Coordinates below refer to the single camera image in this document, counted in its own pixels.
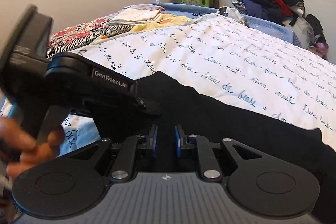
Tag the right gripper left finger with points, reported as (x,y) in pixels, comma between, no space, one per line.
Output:
(152,140)

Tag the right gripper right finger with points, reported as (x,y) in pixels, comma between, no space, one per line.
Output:
(180,139)

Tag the black pants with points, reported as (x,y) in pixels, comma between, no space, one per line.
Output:
(202,115)

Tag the left hand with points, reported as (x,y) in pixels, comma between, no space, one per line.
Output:
(32,154)

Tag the white script-print duvet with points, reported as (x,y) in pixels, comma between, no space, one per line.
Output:
(234,64)

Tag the folded fabrics stack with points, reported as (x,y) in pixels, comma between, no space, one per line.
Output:
(134,18)

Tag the crumpled plastic bag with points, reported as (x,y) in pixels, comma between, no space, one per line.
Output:
(232,13)

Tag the blue quilted blanket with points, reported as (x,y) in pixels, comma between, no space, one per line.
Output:
(262,25)

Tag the pile of clothes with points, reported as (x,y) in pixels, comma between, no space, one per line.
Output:
(292,14)

